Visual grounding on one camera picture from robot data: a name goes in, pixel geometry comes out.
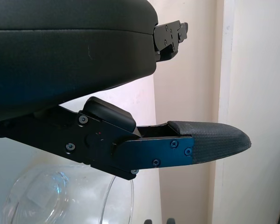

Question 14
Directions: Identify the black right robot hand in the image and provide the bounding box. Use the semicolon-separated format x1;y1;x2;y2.
145;217;176;224

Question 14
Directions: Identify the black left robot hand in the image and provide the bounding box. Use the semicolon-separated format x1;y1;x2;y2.
0;0;252;182

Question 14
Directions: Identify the clear glass cup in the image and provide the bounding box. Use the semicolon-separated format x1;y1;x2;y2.
1;162;135;224

